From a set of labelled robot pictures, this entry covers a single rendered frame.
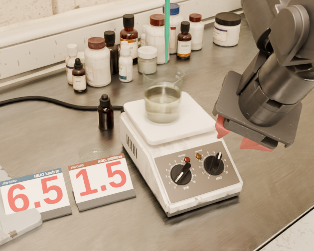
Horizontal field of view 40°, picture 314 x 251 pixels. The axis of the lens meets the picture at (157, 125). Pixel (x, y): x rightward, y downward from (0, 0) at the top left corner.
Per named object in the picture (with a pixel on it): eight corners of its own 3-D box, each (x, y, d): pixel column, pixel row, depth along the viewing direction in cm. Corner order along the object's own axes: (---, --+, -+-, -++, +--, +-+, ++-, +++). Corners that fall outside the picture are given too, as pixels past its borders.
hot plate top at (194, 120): (219, 129, 69) (220, 125, 68) (149, 147, 65) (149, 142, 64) (185, 94, 78) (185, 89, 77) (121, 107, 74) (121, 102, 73)
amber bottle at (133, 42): (120, 55, 109) (119, 12, 103) (137, 55, 109) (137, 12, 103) (120, 62, 106) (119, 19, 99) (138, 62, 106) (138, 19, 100)
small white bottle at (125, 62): (129, 74, 100) (128, 42, 96) (135, 80, 98) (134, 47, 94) (116, 77, 99) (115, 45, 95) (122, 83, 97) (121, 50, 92)
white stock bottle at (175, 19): (171, 42, 116) (172, -1, 110) (186, 50, 112) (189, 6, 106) (152, 48, 113) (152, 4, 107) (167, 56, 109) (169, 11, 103)
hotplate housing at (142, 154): (242, 196, 68) (250, 156, 63) (166, 221, 63) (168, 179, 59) (179, 123, 84) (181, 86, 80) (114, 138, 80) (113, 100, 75)
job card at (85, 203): (136, 196, 67) (136, 176, 65) (78, 211, 64) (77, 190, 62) (123, 172, 72) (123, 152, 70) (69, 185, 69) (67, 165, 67)
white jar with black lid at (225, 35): (229, 35, 121) (232, 10, 117) (242, 45, 116) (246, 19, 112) (208, 39, 119) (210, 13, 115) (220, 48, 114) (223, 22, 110)
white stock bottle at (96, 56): (112, 76, 100) (110, 35, 94) (109, 87, 95) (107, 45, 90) (87, 75, 100) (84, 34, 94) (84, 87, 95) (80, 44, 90)
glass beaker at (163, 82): (136, 112, 72) (135, 65, 67) (171, 105, 74) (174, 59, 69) (152, 135, 66) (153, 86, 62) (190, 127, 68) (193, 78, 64)
